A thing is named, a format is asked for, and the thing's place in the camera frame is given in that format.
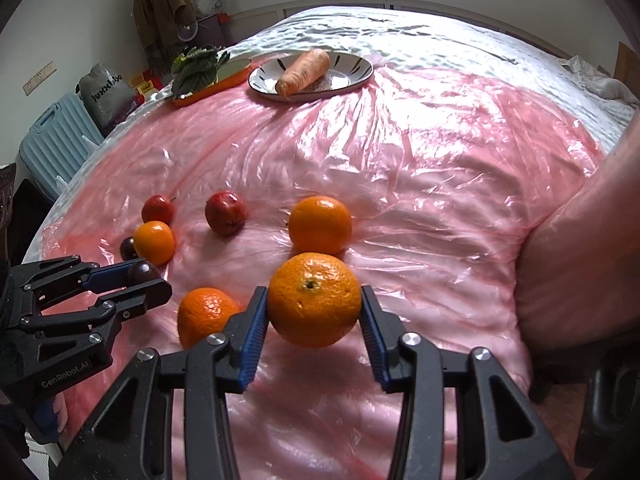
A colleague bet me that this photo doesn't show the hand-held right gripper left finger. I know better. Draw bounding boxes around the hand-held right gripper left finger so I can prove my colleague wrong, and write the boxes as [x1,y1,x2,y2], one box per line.
[62,286,271,480]

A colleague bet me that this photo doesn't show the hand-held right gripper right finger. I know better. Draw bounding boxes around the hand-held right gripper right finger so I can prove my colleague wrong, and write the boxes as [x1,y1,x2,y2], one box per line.
[360,285,576,480]

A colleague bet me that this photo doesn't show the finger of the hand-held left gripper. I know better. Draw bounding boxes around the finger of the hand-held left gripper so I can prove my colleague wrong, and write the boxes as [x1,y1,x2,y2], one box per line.
[17,277,173,346]
[10,255,148,311]

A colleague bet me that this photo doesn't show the orange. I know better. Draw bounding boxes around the orange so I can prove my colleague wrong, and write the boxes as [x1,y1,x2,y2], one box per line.
[132,221,177,267]
[266,252,362,348]
[177,287,241,351]
[287,196,353,256]

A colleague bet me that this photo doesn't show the red apple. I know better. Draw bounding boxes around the red apple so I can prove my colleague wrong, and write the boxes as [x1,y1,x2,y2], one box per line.
[205,191,248,236]
[141,195,177,226]

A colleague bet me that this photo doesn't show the light blue suitcase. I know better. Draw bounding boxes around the light blue suitcase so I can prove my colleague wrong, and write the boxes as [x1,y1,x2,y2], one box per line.
[19,92,106,202]

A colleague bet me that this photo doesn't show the pink plastic sheet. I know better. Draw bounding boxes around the pink plastic sheet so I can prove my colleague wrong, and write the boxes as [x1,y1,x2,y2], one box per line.
[40,67,608,480]

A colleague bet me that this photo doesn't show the grey bag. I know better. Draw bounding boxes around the grey bag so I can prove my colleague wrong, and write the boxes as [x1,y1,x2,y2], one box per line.
[75,63,138,132]

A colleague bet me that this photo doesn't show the yellow and red boxes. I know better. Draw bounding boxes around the yellow and red boxes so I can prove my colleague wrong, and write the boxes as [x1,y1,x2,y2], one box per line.
[130,72,157,97]

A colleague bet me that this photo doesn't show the leafy greens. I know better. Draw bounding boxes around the leafy greens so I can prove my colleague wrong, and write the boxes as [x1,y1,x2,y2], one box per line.
[171,46,231,97]

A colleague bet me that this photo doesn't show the orange tray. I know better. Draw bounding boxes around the orange tray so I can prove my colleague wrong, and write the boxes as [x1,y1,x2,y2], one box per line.
[171,58,253,108]

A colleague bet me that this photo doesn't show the black chair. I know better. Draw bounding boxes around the black chair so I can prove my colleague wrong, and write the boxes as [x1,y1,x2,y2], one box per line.
[530,347,640,467]

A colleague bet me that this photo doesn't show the silver metal plate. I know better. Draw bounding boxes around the silver metal plate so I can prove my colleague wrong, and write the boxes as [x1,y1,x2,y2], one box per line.
[248,51,375,103]

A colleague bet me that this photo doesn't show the brown hanging coat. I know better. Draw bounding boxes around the brown hanging coat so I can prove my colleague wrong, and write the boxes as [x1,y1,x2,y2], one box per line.
[132,0,190,77]

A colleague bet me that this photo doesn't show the carrot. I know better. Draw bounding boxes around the carrot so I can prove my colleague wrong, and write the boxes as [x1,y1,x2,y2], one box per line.
[275,49,331,97]

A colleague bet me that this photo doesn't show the white bedcover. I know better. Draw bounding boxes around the white bedcover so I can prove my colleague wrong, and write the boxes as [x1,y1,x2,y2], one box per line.
[30,6,640,171]

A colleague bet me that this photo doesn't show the white pillow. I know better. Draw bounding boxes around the white pillow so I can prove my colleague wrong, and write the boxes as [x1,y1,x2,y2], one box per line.
[570,57,640,108]

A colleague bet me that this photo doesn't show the wooden headboard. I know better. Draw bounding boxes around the wooden headboard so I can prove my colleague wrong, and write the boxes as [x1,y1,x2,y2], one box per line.
[612,41,640,91]

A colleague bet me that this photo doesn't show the wall outlet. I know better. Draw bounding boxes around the wall outlet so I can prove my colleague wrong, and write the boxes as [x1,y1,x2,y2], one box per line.
[23,61,55,95]

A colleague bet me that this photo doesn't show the beige bed frame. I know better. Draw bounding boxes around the beige bed frame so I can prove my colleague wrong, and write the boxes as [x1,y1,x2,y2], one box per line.
[227,1,401,46]

